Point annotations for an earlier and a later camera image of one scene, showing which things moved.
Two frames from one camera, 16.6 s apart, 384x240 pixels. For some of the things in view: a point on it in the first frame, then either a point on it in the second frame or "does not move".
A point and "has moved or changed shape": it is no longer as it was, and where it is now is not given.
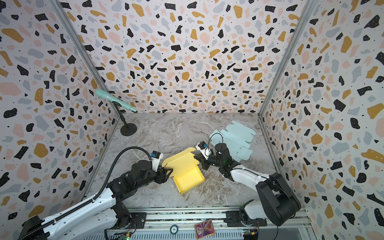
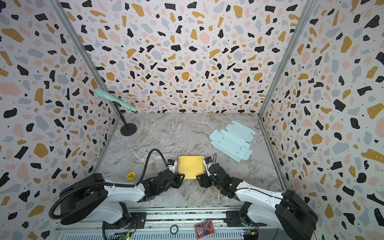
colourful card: x=204 y=228 does not move
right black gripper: x=202 y=156 to x=207 y=180
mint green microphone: x=102 y=94 does not move
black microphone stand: x=128 y=129 does not move
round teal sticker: x=174 y=229 does not move
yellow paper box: x=185 y=172 has moved or changed shape
